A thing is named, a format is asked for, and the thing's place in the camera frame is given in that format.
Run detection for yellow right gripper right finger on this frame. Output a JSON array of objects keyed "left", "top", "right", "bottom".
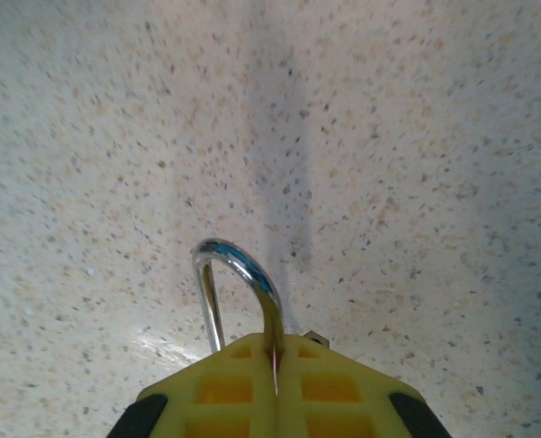
[{"left": 276, "top": 331, "right": 454, "bottom": 438}]

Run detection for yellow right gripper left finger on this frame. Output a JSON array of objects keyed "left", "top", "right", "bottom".
[{"left": 107, "top": 331, "right": 279, "bottom": 438}]

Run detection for brass padlock with steel shackle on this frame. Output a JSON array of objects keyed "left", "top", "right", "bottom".
[{"left": 191, "top": 236, "right": 329, "bottom": 396}]

